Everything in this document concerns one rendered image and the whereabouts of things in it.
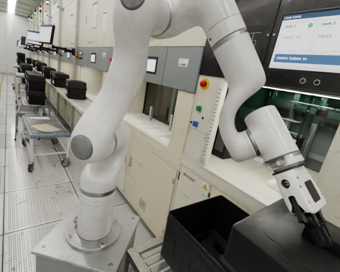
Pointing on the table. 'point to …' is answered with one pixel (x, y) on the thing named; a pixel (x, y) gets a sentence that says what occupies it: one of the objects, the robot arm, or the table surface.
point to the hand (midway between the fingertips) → (321, 235)
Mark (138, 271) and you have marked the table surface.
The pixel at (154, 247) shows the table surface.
